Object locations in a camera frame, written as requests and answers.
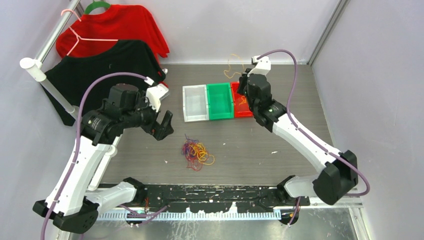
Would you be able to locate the black t-shirt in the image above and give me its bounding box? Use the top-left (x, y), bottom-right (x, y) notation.
top-left (43, 40), bottom-right (166, 127)

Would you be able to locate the orange cable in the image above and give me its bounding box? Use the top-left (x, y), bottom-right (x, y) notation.
top-left (223, 53), bottom-right (249, 108)

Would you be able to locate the red t-shirt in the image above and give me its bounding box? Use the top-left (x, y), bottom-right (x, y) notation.
top-left (56, 4), bottom-right (170, 68)

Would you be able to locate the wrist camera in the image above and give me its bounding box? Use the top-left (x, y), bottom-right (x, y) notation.
top-left (247, 55), bottom-right (272, 77)
top-left (145, 83), bottom-right (169, 113)

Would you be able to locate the green hanger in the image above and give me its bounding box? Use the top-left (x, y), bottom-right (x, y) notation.
top-left (83, 0), bottom-right (111, 15)

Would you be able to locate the green plastic bin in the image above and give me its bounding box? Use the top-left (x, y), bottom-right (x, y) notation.
top-left (206, 82), bottom-right (234, 121)

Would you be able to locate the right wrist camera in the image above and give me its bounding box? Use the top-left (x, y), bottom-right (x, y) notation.
top-left (247, 55), bottom-right (272, 77)

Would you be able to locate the pink hanger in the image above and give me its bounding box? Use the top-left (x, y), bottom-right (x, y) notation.
top-left (60, 9), bottom-right (118, 56)

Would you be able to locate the coloured cable bundle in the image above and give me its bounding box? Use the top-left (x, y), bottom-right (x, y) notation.
top-left (180, 134), bottom-right (216, 172)

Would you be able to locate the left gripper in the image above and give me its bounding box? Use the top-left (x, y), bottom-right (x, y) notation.
top-left (122, 91), bottom-right (174, 140)

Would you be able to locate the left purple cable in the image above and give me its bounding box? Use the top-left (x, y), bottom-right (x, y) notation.
top-left (39, 72), bottom-right (170, 240)

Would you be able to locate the white clothes rack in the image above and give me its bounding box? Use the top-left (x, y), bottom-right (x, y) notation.
top-left (19, 0), bottom-right (120, 192)

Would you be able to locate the white plastic bin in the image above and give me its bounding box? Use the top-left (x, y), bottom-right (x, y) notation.
top-left (182, 84), bottom-right (210, 123)

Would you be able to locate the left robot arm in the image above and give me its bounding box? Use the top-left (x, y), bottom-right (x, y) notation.
top-left (33, 83), bottom-right (174, 234)

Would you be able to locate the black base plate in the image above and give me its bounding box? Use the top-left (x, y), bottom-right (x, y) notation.
top-left (125, 184), bottom-right (297, 214)

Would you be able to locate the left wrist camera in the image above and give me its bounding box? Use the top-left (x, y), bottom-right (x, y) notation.
top-left (145, 83), bottom-right (169, 113)

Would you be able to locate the red plastic bin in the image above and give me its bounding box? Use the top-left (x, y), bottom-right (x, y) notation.
top-left (230, 82), bottom-right (253, 118)

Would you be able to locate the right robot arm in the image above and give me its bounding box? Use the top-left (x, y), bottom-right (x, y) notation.
top-left (237, 68), bottom-right (358, 206)

